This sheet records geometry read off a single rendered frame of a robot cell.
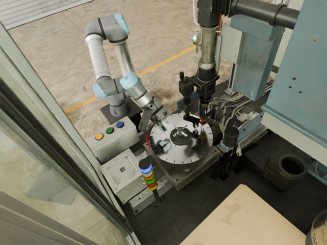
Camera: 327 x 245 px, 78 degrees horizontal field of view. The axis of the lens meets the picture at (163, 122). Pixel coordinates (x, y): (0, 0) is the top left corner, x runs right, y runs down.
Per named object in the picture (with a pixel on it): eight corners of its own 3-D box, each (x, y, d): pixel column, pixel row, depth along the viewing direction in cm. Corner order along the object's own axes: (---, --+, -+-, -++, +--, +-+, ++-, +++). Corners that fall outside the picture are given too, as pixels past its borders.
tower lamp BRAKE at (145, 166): (144, 175, 74) (142, 171, 71) (137, 166, 76) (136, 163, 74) (154, 168, 75) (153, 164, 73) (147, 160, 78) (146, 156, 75)
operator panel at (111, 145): (102, 164, 124) (93, 151, 112) (95, 152, 130) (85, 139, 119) (140, 140, 132) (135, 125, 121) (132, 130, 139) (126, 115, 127)
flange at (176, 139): (175, 125, 111) (175, 122, 109) (194, 131, 107) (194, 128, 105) (166, 140, 105) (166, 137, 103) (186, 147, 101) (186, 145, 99)
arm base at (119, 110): (107, 109, 156) (102, 99, 148) (124, 99, 161) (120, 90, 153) (116, 119, 147) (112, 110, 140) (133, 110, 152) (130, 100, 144)
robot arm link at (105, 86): (75, 17, 108) (92, 92, 91) (96, 12, 110) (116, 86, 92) (83, 34, 119) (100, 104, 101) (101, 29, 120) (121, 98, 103)
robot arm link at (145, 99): (137, 101, 89) (132, 99, 96) (143, 109, 91) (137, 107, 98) (149, 90, 90) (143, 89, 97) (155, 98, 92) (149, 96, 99)
